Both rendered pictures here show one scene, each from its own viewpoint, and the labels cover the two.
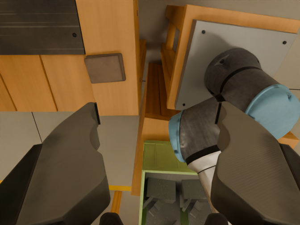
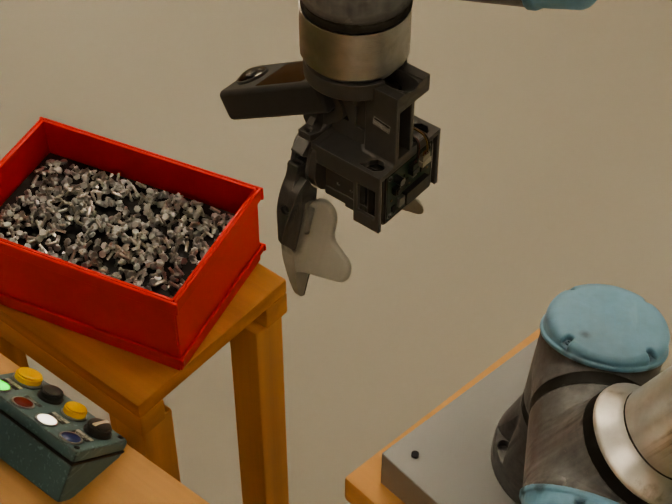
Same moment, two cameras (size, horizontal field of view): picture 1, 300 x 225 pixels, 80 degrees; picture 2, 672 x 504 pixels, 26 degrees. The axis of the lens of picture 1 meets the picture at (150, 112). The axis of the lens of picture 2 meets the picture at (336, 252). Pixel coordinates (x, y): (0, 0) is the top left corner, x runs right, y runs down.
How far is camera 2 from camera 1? 110 cm
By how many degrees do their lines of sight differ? 69
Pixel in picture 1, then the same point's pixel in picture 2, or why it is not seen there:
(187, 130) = (544, 464)
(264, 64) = not seen: hidden behind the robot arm
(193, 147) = (577, 449)
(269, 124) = (608, 324)
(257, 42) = (519, 385)
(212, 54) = (479, 466)
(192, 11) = (365, 476)
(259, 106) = (551, 323)
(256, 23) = not seen: hidden behind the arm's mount
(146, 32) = not seen: outside the picture
